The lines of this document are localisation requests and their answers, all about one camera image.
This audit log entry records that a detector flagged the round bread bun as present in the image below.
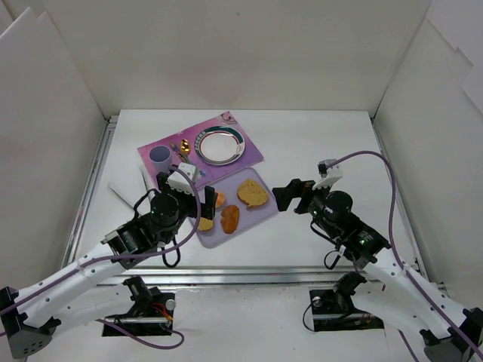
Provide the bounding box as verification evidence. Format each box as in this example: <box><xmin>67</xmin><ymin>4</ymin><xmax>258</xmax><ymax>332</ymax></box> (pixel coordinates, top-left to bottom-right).
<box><xmin>215</xmin><ymin>192</ymin><xmax>226</xmax><ymax>208</ymax></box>

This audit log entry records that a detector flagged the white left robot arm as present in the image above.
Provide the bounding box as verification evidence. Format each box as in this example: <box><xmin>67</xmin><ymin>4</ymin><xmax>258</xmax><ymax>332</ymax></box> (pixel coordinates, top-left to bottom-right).
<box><xmin>1</xmin><ymin>167</ymin><xmax>217</xmax><ymax>360</ymax></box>

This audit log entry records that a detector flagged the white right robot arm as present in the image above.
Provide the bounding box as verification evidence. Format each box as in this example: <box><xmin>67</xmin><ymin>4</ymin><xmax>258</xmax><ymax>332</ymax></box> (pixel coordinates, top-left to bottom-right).
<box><xmin>272</xmin><ymin>179</ymin><xmax>482</xmax><ymax>361</ymax></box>

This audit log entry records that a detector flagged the small oval bread slice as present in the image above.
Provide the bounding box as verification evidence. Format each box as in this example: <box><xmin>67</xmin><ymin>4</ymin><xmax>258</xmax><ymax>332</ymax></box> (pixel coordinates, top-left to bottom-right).
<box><xmin>198</xmin><ymin>217</ymin><xmax>214</xmax><ymax>232</ymax></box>

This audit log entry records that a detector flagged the purple cup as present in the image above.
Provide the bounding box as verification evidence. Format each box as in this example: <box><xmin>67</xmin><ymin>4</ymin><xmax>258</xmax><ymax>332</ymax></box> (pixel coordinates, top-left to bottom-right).
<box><xmin>149</xmin><ymin>145</ymin><xmax>172</xmax><ymax>174</ymax></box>

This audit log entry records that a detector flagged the brown glazed pastry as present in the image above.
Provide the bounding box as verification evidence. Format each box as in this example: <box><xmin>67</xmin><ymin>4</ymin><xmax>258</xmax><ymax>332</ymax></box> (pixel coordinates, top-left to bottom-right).
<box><xmin>220</xmin><ymin>204</ymin><xmax>240</xmax><ymax>235</ymax></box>

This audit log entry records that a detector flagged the large toast slice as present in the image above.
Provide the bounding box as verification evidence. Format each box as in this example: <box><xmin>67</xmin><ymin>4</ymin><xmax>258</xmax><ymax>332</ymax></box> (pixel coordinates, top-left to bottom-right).
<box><xmin>237</xmin><ymin>179</ymin><xmax>269</xmax><ymax>209</ymax></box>

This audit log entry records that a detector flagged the gold fork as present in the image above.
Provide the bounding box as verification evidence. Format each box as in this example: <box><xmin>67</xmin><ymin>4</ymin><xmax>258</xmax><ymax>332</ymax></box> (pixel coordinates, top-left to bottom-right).
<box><xmin>169</xmin><ymin>142</ymin><xmax>182</xmax><ymax>159</ymax></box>

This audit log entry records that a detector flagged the lavender tray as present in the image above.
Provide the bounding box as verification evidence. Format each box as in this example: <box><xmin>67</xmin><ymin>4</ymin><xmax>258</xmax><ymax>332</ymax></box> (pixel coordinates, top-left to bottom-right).
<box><xmin>196</xmin><ymin>167</ymin><xmax>278</xmax><ymax>249</ymax></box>

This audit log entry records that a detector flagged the gold spoon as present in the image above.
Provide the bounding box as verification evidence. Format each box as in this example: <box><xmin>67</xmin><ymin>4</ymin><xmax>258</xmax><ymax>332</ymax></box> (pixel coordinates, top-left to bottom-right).
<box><xmin>180</xmin><ymin>139</ymin><xmax>191</xmax><ymax>158</ymax></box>

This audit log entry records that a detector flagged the white plate green rim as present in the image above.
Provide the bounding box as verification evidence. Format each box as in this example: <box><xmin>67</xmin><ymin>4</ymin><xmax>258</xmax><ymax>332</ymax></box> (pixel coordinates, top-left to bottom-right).
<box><xmin>194</xmin><ymin>126</ymin><xmax>245</xmax><ymax>166</ymax></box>

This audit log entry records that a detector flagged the purple placemat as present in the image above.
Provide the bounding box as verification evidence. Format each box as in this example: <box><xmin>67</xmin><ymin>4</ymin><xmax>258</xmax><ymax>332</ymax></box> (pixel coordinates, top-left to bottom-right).
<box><xmin>137</xmin><ymin>112</ymin><xmax>263</xmax><ymax>187</ymax></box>

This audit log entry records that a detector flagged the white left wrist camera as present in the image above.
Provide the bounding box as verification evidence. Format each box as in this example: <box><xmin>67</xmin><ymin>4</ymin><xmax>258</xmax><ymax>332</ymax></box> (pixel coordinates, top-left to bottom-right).
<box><xmin>167</xmin><ymin>162</ymin><xmax>198</xmax><ymax>195</ymax></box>

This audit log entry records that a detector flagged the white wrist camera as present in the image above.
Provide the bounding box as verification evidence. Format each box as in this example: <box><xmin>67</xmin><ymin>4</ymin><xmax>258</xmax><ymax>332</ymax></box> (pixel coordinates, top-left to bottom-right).
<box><xmin>312</xmin><ymin>159</ymin><xmax>343</xmax><ymax>190</ymax></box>
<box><xmin>167</xmin><ymin>162</ymin><xmax>198</xmax><ymax>195</ymax></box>

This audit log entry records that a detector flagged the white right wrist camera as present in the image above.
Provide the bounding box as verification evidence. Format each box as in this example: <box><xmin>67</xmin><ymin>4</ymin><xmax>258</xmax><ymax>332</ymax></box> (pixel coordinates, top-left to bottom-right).
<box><xmin>312</xmin><ymin>159</ymin><xmax>343</xmax><ymax>190</ymax></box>

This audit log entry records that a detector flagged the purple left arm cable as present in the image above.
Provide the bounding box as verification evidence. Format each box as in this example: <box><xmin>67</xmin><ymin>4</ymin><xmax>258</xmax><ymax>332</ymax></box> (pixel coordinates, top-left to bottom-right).
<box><xmin>0</xmin><ymin>166</ymin><xmax>201</xmax><ymax>354</ymax></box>

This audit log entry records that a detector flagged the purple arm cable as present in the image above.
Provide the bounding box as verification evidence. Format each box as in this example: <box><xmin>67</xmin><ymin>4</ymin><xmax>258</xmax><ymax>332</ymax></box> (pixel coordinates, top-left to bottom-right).
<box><xmin>328</xmin><ymin>150</ymin><xmax>483</xmax><ymax>362</ymax></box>
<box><xmin>0</xmin><ymin>166</ymin><xmax>201</xmax><ymax>354</ymax></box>

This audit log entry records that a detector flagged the aluminium frame rail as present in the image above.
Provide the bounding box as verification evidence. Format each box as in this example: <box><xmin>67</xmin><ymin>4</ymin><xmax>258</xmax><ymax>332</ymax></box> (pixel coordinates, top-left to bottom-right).
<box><xmin>60</xmin><ymin>116</ymin><xmax>446</xmax><ymax>287</ymax></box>

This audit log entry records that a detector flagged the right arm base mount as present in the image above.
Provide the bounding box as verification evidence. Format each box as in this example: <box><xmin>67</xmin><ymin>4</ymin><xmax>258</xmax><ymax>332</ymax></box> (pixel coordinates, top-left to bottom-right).
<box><xmin>302</xmin><ymin>271</ymin><xmax>384</xmax><ymax>333</ymax></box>

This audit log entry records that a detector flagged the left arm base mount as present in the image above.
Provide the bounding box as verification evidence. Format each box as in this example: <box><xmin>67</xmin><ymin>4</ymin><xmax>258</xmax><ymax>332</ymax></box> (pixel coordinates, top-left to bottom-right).
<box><xmin>105</xmin><ymin>276</ymin><xmax>176</xmax><ymax>337</ymax></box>

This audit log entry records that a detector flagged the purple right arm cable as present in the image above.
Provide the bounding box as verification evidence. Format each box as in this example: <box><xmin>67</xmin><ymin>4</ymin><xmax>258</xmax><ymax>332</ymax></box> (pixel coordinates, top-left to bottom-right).
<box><xmin>328</xmin><ymin>150</ymin><xmax>483</xmax><ymax>362</ymax></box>

